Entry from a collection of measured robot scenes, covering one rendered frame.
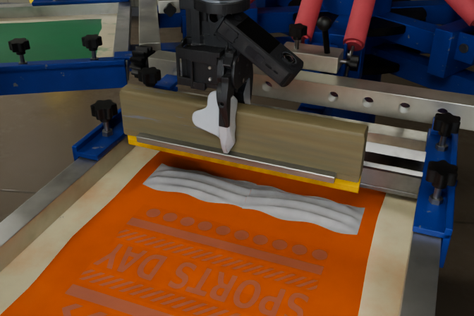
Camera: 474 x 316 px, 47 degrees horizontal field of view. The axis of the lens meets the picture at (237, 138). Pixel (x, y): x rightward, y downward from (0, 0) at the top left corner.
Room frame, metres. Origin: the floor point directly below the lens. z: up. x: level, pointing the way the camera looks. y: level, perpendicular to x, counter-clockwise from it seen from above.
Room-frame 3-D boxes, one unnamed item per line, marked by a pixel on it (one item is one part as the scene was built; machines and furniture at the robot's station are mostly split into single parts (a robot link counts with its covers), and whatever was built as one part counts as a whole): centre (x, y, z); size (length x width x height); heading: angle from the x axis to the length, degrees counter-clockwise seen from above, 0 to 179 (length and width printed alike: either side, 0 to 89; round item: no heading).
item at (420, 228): (0.71, -0.32, 0.98); 0.30 x 0.05 x 0.07; 159
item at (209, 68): (0.67, 0.03, 1.23); 0.09 x 0.08 x 0.12; 69
